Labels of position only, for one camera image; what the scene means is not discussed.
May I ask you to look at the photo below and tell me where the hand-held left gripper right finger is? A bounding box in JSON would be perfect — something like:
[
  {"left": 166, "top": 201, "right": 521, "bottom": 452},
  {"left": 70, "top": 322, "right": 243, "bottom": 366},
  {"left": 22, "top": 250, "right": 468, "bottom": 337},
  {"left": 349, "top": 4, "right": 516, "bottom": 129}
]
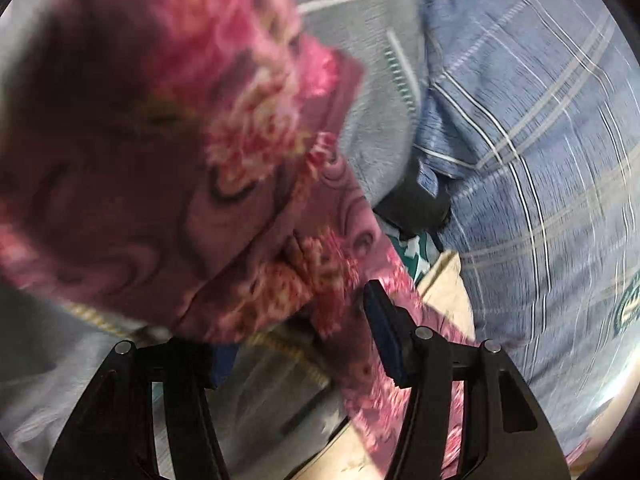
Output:
[{"left": 362, "top": 280, "right": 571, "bottom": 480}]

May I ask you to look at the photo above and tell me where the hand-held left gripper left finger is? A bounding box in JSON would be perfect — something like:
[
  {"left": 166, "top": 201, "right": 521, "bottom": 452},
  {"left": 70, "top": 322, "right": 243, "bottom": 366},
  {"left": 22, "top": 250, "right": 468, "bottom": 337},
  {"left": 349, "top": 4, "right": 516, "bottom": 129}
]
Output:
[{"left": 44, "top": 339, "right": 232, "bottom": 480}]

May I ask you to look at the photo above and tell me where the pink floral fleece garment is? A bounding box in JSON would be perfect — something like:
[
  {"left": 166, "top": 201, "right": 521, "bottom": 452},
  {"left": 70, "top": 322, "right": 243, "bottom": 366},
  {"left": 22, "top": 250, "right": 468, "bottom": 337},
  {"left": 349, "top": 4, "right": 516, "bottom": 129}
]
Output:
[{"left": 0, "top": 0, "right": 476, "bottom": 480}]

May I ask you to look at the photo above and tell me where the cream leaf-print bed sheet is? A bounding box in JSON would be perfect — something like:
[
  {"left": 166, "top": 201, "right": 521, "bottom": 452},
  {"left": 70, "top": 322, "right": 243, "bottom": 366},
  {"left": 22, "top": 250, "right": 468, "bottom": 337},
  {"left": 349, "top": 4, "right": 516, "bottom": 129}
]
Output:
[{"left": 300, "top": 250, "right": 476, "bottom": 480}]

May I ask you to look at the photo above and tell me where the green and white patterned cloth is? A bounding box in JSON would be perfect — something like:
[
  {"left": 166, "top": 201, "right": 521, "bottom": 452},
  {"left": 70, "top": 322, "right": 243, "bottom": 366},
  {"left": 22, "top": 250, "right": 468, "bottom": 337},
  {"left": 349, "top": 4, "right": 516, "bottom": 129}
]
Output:
[{"left": 390, "top": 230, "right": 442, "bottom": 281}]

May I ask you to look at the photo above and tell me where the black object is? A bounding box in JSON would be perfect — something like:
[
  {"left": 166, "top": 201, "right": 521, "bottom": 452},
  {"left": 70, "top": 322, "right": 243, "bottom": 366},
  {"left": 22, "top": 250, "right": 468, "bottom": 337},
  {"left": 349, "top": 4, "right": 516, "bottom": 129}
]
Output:
[{"left": 375, "top": 157, "right": 451, "bottom": 241}]

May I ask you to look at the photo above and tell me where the grey striped fleece blanket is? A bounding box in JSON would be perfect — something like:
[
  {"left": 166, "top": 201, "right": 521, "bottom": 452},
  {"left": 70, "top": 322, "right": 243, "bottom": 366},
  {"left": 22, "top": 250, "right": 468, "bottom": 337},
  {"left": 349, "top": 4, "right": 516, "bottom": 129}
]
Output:
[{"left": 0, "top": 0, "right": 431, "bottom": 466}]

